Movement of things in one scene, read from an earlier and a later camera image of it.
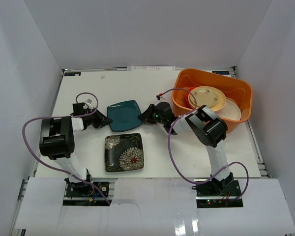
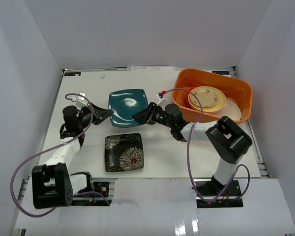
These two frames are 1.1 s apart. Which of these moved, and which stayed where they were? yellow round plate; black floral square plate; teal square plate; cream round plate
Moved: teal square plate
Stayed: black floral square plate; yellow round plate; cream round plate
